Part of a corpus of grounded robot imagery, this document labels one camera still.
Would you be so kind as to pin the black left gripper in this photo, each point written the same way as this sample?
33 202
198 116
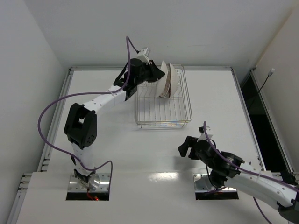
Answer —
151 72

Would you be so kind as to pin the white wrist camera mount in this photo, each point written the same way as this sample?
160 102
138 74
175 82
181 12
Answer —
143 55
205 131

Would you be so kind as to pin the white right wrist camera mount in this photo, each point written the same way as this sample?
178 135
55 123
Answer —
205 131

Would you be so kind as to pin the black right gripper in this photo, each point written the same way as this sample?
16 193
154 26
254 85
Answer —
191 149

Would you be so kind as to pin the floral plate orange rim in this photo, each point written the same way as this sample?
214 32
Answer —
159 88
174 81

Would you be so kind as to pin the chrome wire dish rack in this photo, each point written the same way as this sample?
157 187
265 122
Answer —
169 112

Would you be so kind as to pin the metal base plate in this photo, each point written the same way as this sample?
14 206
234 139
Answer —
97 184
203 185

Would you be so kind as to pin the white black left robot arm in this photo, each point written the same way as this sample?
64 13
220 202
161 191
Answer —
81 125

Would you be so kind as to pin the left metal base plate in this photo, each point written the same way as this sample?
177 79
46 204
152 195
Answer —
97 184

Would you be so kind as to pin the sunburst plate dark rim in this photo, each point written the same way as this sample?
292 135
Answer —
166 83

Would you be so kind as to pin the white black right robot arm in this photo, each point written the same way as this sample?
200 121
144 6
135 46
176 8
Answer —
228 170

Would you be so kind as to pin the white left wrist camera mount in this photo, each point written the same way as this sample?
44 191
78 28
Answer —
143 55

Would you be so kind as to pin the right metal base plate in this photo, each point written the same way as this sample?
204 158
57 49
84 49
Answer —
203 185

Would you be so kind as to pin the black wall cable white plug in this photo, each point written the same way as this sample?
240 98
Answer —
269 74

